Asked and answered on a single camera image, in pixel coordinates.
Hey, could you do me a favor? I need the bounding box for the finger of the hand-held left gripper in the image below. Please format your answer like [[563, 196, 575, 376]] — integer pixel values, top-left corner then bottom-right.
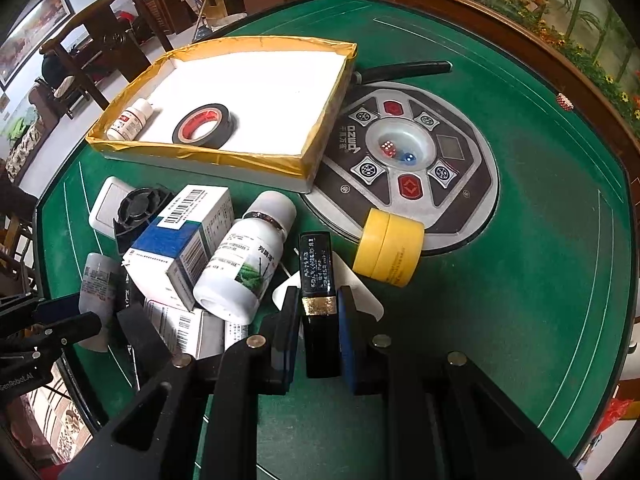
[[27, 293, 82, 326], [20, 311, 103, 356]]

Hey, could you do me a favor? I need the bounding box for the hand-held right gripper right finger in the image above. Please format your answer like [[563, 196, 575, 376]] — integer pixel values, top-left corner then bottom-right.
[[337, 285, 583, 480]]

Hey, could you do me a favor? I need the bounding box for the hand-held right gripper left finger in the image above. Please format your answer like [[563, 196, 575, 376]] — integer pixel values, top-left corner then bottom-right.
[[59, 285, 303, 480]]

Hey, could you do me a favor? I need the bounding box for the white grey-label bottle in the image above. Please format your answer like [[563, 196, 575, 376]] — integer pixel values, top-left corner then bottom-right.
[[77, 252, 123, 353]]

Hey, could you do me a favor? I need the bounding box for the white wall switch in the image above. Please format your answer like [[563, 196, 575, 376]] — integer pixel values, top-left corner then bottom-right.
[[88, 176, 146, 236]]

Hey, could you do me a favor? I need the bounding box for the blue and white medicine box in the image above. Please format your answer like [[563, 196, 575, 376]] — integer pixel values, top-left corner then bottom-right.
[[122, 185, 236, 312]]

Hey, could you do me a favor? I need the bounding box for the small black fan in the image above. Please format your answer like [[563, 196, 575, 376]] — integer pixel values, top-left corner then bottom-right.
[[114, 186, 176, 256]]

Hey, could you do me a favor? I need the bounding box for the yellow-taped white foam box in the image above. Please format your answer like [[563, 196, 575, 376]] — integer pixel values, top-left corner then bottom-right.
[[86, 35, 359, 195]]

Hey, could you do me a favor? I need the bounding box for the white paper piece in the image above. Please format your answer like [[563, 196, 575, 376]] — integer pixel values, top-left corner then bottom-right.
[[272, 252, 384, 322]]

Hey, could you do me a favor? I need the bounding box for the large white green-label bottle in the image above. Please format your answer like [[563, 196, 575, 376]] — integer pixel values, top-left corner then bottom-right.
[[193, 191, 298, 322]]

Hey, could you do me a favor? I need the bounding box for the white barcode carton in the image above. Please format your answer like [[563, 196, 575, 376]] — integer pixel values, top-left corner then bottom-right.
[[144, 297, 226, 361]]

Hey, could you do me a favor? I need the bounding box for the yellow tape roll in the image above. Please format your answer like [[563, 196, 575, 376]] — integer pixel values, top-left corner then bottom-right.
[[351, 207, 426, 288]]

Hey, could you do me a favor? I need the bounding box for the patterned sofa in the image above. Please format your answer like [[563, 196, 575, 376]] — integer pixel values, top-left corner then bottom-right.
[[4, 107, 53, 183]]

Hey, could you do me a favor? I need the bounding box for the mahjong table control panel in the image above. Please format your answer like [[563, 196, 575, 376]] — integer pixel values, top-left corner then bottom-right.
[[300, 81, 501, 256]]

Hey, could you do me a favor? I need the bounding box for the small white red-label pill bottle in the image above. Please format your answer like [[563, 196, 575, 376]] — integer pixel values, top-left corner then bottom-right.
[[106, 98, 155, 142]]

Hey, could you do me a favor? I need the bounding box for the black electrical tape roll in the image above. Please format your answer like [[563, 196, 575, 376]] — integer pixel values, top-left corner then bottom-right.
[[172, 103, 238, 150]]

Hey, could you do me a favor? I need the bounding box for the red plastic bag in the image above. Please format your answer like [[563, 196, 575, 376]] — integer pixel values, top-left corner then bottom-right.
[[595, 397, 640, 436]]

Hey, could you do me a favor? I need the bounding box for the framed landscape painting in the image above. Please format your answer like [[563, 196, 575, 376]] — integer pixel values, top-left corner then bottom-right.
[[0, 0, 75, 88]]

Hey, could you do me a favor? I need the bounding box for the black pen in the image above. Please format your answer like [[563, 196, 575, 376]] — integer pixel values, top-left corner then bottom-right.
[[352, 61, 453, 85]]

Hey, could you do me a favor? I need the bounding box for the dark wooden chair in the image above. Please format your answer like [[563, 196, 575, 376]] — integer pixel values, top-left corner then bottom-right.
[[40, 0, 173, 121]]

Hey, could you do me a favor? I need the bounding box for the flower garden wall mural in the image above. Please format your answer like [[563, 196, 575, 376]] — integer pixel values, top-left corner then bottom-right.
[[335, 0, 640, 121]]

